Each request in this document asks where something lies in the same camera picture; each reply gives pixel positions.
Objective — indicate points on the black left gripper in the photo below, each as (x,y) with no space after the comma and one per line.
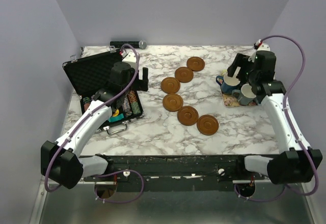
(141,85)

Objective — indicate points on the grey blue mug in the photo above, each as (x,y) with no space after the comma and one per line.
(246,90)

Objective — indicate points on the brown wooden coaster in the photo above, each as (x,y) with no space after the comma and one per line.
(184,74)
(207,125)
(170,85)
(187,115)
(172,102)
(195,63)

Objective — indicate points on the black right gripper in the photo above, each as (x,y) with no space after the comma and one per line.
(238,62)

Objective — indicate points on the black microphone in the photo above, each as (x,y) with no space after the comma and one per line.
(135,44)

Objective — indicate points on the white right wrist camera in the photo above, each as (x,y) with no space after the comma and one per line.
(259,45)

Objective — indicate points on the teal rectangular block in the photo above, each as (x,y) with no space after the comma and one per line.
(116,119)

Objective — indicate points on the aluminium mounting rail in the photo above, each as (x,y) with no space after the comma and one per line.
(147,179)

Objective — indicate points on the yellow dealer button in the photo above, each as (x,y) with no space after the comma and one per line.
(116,113)

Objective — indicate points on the floral serving tray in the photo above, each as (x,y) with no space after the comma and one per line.
(231,101)

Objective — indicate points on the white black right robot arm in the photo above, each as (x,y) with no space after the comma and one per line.
(296,160)

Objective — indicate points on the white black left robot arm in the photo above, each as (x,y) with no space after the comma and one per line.
(61,160)

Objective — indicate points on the dark blue mug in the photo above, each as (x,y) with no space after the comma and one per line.
(227,83)

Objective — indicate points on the black poker chip case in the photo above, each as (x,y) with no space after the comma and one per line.
(89,74)

